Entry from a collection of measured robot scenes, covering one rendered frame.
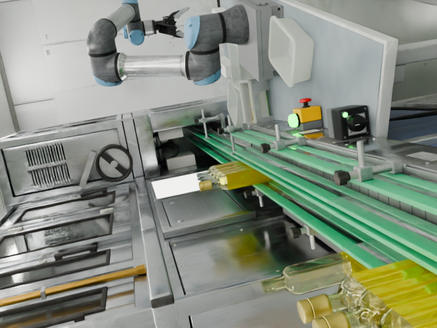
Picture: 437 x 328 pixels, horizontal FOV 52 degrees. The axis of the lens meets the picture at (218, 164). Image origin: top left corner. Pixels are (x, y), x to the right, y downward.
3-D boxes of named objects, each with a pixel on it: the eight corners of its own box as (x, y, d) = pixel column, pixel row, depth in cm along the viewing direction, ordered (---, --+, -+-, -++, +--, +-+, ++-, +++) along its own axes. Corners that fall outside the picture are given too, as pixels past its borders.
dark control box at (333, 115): (356, 132, 124) (328, 137, 122) (353, 103, 122) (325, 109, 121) (372, 135, 116) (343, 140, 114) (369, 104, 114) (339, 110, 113)
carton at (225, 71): (224, 56, 257) (214, 57, 256) (236, 65, 236) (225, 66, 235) (225, 66, 260) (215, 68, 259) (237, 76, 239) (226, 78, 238)
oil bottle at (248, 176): (272, 176, 166) (217, 188, 162) (270, 162, 165) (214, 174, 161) (278, 179, 161) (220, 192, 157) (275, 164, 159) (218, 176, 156)
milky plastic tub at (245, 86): (263, 125, 209) (245, 129, 207) (255, 77, 205) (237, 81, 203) (274, 128, 192) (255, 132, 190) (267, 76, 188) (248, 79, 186)
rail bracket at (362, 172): (395, 169, 86) (331, 183, 84) (391, 132, 85) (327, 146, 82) (408, 173, 82) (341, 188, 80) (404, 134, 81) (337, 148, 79)
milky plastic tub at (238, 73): (248, 83, 224) (232, 86, 223) (244, 38, 216) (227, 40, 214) (259, 90, 209) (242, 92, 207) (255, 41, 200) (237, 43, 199)
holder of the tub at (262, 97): (265, 136, 210) (250, 139, 208) (257, 78, 204) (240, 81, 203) (277, 140, 193) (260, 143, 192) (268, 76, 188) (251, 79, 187)
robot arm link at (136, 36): (125, 25, 207) (123, 18, 216) (130, 48, 213) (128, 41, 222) (142, 22, 208) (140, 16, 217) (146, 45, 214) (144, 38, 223)
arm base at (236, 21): (235, 3, 177) (211, 6, 175) (247, 4, 163) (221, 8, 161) (239, 41, 183) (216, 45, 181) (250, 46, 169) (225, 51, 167)
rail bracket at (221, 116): (235, 133, 254) (196, 140, 250) (230, 103, 251) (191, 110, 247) (237, 133, 250) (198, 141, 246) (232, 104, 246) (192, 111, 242)
